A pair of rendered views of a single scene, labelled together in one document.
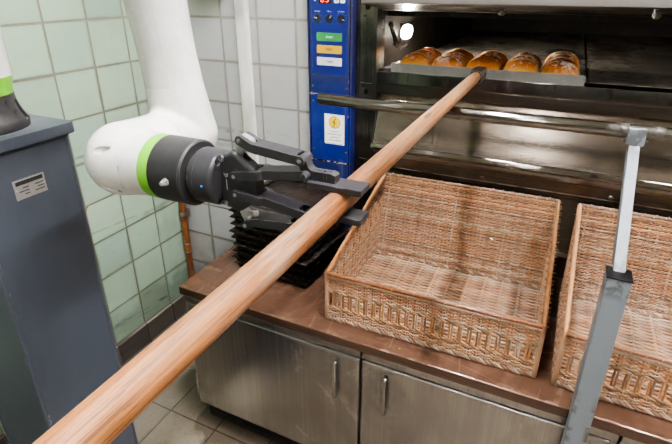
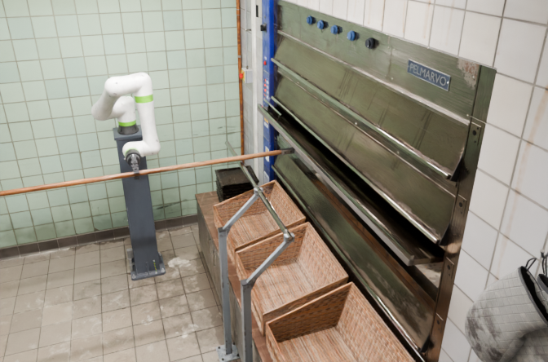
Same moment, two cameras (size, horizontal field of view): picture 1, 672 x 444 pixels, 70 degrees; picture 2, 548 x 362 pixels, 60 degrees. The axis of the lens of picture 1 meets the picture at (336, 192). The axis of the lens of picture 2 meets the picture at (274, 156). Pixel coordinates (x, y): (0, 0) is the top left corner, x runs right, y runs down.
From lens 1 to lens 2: 261 cm
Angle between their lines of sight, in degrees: 41
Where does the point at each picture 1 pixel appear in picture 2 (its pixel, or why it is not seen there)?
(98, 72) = (208, 103)
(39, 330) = (128, 184)
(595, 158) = (312, 204)
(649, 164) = (321, 214)
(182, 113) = (146, 143)
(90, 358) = (142, 198)
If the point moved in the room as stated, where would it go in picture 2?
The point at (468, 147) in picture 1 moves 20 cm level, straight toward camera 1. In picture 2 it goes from (290, 180) to (264, 187)
